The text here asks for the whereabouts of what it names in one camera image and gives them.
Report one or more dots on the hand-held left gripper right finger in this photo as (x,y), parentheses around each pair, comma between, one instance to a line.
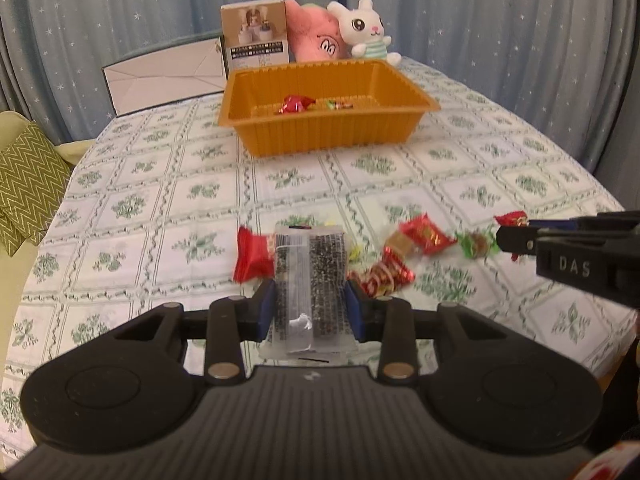
(354,310)

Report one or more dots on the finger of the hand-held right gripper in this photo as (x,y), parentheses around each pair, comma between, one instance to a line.
(517,241)
(560,223)

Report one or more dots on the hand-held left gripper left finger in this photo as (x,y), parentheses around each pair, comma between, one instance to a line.
(266,310)

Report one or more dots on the red twisted wrapper candy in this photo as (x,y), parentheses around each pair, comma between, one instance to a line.
(511,219)

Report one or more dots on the black speckled clear snack packet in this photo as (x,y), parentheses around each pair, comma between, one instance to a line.
(300,280)

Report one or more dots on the red striped snack packet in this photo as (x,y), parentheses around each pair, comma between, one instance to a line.
(385,275)

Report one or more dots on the plain red snack packet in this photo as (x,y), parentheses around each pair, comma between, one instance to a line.
(252,255)

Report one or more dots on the red gold-print snack packet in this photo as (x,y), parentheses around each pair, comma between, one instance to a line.
(427,236)

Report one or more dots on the orange plastic tray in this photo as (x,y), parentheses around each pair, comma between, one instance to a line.
(320,132)

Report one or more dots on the red foil candy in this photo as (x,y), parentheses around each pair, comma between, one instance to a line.
(292,105)

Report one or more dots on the small green candy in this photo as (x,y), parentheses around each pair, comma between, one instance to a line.
(355,254)

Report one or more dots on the brown snack in clear wrap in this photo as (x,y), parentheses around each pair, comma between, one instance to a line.
(397,242)

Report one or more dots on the blue starry curtain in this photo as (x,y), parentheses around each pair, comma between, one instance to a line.
(450,10)

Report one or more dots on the yellow-green sofa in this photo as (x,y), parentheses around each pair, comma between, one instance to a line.
(75,152)

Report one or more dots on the green box with white side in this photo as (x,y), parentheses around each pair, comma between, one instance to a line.
(165,75)

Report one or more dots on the white bunny plush toy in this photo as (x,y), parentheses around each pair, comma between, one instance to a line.
(362,25)

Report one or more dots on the green zigzag cushion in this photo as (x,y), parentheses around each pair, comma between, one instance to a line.
(27,180)

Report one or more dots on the pink star plush toy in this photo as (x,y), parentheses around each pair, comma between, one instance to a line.
(315,35)

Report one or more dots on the white product box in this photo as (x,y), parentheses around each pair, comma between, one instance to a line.
(255,25)

